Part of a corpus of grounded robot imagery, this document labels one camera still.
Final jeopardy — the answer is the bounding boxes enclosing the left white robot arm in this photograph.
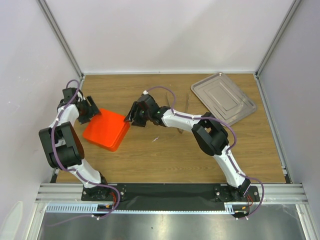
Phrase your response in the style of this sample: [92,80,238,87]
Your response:
[38,87,110,201]

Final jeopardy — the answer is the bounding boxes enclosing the metal tray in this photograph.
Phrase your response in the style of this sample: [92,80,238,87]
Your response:
[190,72,257,126]

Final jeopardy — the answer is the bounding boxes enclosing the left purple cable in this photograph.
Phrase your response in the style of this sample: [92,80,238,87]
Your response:
[46,79,122,227]

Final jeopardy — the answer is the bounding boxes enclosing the aluminium frame rail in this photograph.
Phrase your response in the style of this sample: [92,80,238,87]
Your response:
[262,183,308,205]

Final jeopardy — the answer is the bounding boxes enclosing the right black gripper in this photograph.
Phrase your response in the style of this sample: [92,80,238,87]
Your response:
[124,102,151,128]

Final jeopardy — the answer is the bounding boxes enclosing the grey cable duct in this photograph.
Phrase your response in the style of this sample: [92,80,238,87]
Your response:
[45,202,249,216]

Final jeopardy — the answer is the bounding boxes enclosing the orange compartment chocolate box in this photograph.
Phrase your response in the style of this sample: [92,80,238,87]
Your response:
[82,124,130,152]

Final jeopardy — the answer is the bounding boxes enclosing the metal tongs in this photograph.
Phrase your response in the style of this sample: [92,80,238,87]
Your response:
[165,91,190,135]

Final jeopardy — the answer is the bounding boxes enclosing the orange box lid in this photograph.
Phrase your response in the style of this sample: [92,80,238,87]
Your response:
[82,108,131,152]

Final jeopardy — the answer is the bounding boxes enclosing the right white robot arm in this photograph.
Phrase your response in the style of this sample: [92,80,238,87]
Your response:
[124,93,251,201]

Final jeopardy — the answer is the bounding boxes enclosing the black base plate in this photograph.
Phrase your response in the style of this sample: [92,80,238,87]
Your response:
[81,183,260,203]

